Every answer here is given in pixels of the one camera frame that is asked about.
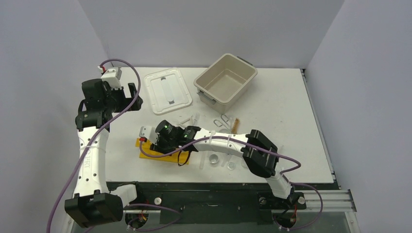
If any yellow test tube rack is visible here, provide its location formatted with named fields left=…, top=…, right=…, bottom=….
left=135, top=138, right=190, bottom=166

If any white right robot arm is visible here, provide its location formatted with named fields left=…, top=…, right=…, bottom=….
left=141, top=120, right=300, bottom=207

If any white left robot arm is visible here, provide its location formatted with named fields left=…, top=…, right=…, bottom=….
left=64, top=79, right=145, bottom=228

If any white bin lid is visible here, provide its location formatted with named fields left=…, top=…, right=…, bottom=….
left=144, top=67, right=192, bottom=115

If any small glass beaker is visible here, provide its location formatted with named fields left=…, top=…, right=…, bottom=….
left=209, top=154, right=220, bottom=166

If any brown test tube brush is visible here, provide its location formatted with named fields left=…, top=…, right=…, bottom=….
left=231, top=118, right=240, bottom=134

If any small glass dish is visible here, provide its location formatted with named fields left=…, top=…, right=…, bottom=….
left=227, top=162, right=236, bottom=170

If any beige plastic bin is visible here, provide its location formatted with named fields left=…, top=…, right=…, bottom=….
left=193, top=53, right=258, bottom=114

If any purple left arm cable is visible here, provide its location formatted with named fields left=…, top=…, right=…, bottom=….
left=46, top=59, right=142, bottom=233

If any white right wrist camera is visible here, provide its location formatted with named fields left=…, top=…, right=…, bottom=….
left=139, top=126, right=158, bottom=144

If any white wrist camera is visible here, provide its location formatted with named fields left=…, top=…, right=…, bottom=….
left=98, top=67, right=122, bottom=90
left=139, top=126, right=158, bottom=144

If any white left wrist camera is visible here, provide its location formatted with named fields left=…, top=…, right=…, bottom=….
left=98, top=67, right=122, bottom=90

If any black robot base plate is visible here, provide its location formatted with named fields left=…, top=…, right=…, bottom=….
left=125, top=181, right=338, bottom=230

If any aluminium rail frame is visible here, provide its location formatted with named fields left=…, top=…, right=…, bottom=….
left=64, top=189, right=357, bottom=233

